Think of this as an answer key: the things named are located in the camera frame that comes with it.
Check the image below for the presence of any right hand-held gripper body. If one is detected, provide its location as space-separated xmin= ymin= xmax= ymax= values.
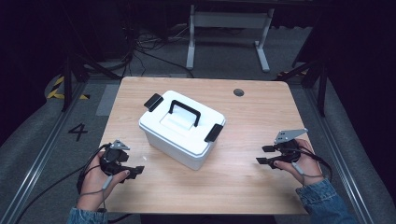
xmin=273 ymin=128 xmax=309 ymax=164

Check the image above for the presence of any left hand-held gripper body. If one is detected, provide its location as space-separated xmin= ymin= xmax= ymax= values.
xmin=100 ymin=139 xmax=131 ymax=175

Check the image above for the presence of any person's right hand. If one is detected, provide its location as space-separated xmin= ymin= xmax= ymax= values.
xmin=273 ymin=138 xmax=325 ymax=187

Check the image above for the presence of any person's left hand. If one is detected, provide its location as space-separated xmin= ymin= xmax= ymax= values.
xmin=77 ymin=161 xmax=131 ymax=213

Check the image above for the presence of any black tripod stand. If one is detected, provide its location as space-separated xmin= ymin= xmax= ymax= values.
xmin=60 ymin=54 xmax=123 ymax=113
xmin=275 ymin=58 xmax=329 ymax=118

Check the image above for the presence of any yellow black floor tape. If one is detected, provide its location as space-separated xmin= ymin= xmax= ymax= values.
xmin=46 ymin=76 xmax=92 ymax=101

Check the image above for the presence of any grey right gripper cable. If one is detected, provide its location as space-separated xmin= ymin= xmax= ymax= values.
xmin=291 ymin=161 xmax=325 ymax=187

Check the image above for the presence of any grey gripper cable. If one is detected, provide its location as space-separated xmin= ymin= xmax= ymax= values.
xmin=78 ymin=175 xmax=114 ymax=213
xmin=291 ymin=161 xmax=325 ymax=187

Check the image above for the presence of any grey left gripper cable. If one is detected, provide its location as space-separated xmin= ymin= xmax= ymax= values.
xmin=78 ymin=175 xmax=114 ymax=213

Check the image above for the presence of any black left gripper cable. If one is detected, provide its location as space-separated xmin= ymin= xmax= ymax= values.
xmin=14 ymin=143 xmax=112 ymax=224

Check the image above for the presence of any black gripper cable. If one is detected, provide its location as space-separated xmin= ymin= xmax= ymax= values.
xmin=290 ymin=147 xmax=333 ymax=183
xmin=14 ymin=143 xmax=112 ymax=224

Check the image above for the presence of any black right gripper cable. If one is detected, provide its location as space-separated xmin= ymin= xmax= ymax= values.
xmin=290 ymin=147 xmax=333 ymax=183

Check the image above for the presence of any white storage box black handle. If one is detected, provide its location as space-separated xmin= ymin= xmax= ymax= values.
xmin=138 ymin=90 xmax=227 ymax=172

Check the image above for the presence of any aluminium floor rail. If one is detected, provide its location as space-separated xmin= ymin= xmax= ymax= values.
xmin=302 ymin=86 xmax=375 ymax=224
xmin=0 ymin=83 xmax=89 ymax=224

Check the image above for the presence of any bundle of black floor cables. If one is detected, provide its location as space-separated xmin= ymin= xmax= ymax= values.
xmin=120 ymin=18 xmax=196 ymax=79

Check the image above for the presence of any white metal desk frame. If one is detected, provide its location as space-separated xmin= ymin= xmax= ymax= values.
xmin=185 ymin=4 xmax=276 ymax=74

